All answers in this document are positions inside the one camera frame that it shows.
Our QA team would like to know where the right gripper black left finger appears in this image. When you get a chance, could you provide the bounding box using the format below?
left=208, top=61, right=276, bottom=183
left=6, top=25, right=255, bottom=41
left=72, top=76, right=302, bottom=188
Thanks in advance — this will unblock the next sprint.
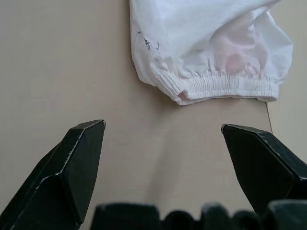
left=0, top=119, right=107, bottom=230

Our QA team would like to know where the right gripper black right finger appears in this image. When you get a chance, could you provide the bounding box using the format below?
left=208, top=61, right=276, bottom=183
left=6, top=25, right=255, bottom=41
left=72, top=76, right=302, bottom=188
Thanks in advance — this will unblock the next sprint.
left=221, top=123, right=307, bottom=215

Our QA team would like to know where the white elastic-hem garment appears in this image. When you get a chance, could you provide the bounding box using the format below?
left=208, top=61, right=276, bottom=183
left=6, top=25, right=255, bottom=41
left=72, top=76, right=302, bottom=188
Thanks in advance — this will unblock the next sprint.
left=129, top=0, right=295, bottom=106

